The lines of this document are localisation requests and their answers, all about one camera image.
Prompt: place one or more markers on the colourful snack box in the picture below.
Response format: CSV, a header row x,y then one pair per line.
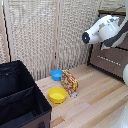
x,y
70,83

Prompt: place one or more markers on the dark wooden drawer cabinet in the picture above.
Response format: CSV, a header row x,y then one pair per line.
x,y
106,12

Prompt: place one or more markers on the blue bowl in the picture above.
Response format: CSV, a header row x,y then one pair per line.
x,y
56,75

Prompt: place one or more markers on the yellow bowl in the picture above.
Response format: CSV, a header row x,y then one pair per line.
x,y
57,95

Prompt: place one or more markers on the small grey white cup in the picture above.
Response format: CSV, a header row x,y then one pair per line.
x,y
74,95

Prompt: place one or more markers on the black fabric storage bin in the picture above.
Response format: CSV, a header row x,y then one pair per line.
x,y
20,96

